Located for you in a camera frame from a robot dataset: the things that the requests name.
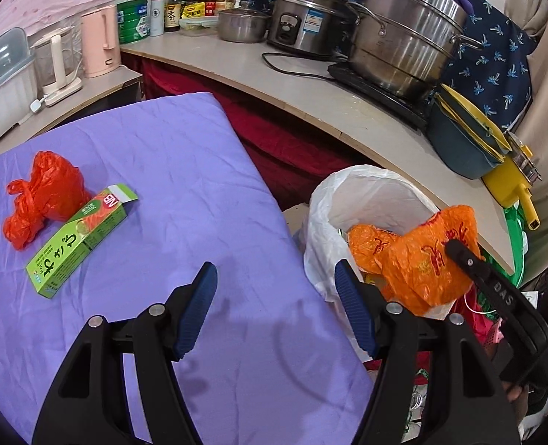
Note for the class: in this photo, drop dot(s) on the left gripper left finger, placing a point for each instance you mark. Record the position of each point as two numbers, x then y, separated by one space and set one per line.
188 306

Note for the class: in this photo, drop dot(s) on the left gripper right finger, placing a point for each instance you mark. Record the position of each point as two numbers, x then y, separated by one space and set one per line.
363 304

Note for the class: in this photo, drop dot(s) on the orange snack wrapper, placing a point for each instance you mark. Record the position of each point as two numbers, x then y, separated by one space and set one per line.
366 242

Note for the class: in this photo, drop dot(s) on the orange tea bag wrapper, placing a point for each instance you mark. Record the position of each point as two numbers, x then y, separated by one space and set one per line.
415 268

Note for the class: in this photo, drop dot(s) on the green orange small box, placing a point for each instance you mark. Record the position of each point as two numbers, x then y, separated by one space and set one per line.
76 239

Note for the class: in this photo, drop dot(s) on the red plastic bag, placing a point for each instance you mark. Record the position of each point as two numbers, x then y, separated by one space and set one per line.
55 191

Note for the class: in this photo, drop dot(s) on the white lined trash bin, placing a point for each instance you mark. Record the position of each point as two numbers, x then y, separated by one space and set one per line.
362 194

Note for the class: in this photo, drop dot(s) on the purple tablecloth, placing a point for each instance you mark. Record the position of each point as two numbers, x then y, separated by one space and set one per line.
271 364

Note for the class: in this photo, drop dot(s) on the green plastic bag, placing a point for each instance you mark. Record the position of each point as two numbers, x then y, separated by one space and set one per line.
516 225

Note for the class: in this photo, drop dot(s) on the red cloth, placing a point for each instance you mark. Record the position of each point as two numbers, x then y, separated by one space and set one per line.
292 157

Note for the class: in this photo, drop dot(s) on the yellow pot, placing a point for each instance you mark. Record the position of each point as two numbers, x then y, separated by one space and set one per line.
512 181

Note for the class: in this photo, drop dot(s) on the stacked teal yellow basins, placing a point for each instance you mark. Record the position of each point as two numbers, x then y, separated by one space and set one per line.
467 141

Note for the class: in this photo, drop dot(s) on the black induction cooker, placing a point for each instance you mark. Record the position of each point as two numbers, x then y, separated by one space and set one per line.
413 114

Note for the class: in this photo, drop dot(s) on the blue patterned cloth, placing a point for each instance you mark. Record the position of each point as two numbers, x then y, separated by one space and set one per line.
497 77

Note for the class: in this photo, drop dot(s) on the large steel steamer pot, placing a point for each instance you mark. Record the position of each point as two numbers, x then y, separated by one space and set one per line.
403 46

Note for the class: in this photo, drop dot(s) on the white glass kettle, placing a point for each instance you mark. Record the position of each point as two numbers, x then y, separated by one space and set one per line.
57 65

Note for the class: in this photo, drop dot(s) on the white dish rack box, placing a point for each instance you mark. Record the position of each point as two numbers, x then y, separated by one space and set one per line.
18 79

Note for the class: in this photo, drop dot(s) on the pink electric kettle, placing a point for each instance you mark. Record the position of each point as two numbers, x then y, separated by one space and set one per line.
100 42

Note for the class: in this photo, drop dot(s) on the small steel pot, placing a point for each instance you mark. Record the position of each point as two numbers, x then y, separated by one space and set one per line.
243 25

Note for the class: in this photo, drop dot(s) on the green tin can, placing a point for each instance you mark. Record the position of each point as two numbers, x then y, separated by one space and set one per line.
132 21

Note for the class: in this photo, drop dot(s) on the steel rice cooker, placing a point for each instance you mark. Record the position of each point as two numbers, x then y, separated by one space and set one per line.
313 28

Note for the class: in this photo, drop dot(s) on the dark sauce bottle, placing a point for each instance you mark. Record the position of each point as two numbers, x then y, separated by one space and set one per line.
172 15

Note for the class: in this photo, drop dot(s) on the white bottle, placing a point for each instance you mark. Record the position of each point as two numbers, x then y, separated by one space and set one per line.
156 12

